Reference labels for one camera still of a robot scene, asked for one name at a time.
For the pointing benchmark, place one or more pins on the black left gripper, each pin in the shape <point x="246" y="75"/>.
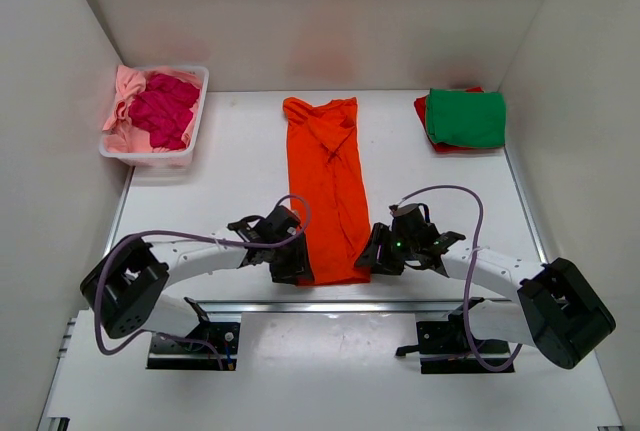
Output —
<point x="298" y="264"/>

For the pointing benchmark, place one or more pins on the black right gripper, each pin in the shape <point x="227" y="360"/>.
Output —
<point x="375" y="256"/>

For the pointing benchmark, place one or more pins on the orange t-shirt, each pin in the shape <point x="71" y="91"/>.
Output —
<point x="324" y="169"/>

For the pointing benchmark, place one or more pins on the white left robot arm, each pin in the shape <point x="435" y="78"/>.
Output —
<point x="128" y="287"/>

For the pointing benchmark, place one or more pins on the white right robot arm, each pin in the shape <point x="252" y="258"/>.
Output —
<point x="547" y="306"/>

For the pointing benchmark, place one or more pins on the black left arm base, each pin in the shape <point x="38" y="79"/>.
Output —
<point x="195" y="342"/>

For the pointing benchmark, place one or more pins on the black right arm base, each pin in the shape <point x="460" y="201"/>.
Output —
<point x="442" y="347"/>

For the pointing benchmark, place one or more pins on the white plastic basket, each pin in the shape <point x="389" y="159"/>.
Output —
<point x="169" y="159"/>

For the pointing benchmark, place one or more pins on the folded green t-shirt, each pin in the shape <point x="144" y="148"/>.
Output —
<point x="467" y="118"/>

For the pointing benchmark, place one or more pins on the magenta t-shirt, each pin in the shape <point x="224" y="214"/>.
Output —
<point x="165" y="110"/>

